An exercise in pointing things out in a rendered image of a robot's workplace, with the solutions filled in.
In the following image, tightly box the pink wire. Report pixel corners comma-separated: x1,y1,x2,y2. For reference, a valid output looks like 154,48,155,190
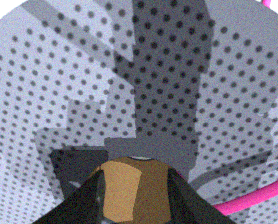
212,0,278,215

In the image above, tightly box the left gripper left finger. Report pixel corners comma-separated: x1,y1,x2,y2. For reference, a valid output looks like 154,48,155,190
31,169,106,224

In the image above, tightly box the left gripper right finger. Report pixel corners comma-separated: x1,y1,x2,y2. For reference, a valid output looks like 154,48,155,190
167,168,237,224

